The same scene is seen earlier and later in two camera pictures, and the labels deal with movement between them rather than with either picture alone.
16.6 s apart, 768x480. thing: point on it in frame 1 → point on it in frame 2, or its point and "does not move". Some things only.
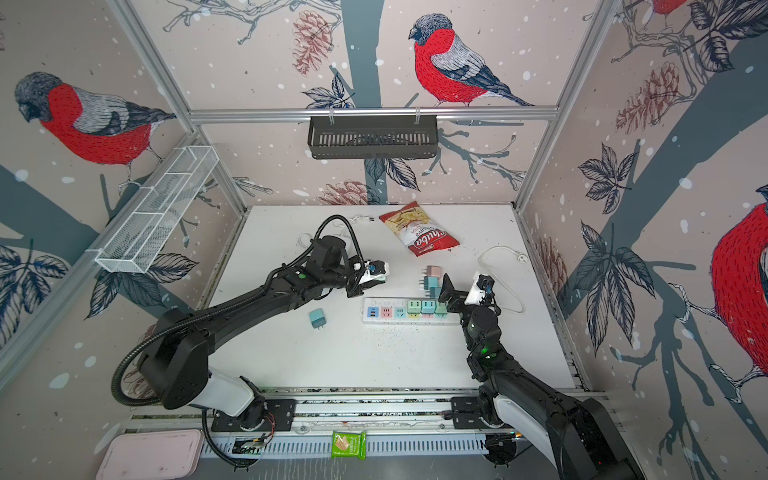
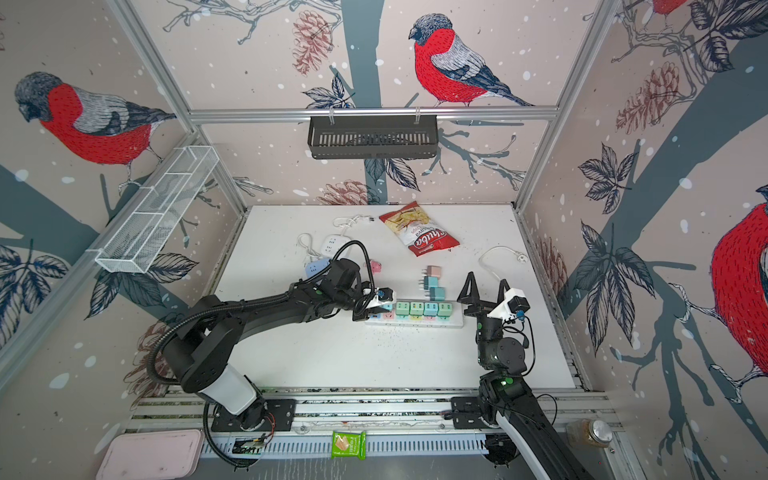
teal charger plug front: x=428 y=306 does not move
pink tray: x=152 y=455 does not move
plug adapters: x=375 y=270 → x=385 y=294
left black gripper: x=358 y=290 → x=365 y=313
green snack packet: x=349 y=444 does not move
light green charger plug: x=441 y=309 does not move
